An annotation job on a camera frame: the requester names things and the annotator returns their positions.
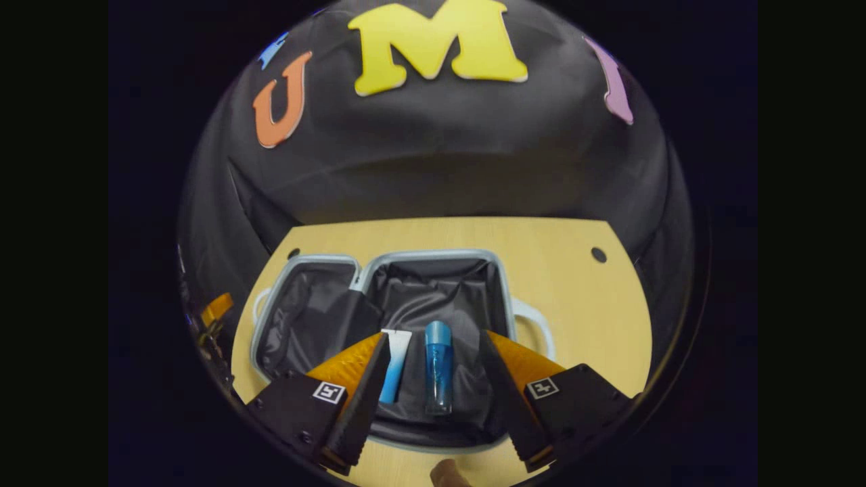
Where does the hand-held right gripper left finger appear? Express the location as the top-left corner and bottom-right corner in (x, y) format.
(245, 331), (392, 476)

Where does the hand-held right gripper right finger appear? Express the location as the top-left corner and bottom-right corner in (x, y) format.
(478, 329), (637, 474)

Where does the small blue white tube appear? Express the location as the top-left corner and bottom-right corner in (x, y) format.
(379, 329), (413, 404)

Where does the clear blue bottle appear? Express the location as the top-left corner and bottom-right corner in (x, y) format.
(424, 321), (454, 415)

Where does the light blue suitcase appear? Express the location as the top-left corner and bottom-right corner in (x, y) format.
(250, 249), (557, 454)

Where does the black backdrop cloth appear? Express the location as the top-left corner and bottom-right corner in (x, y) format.
(177, 0), (694, 379)

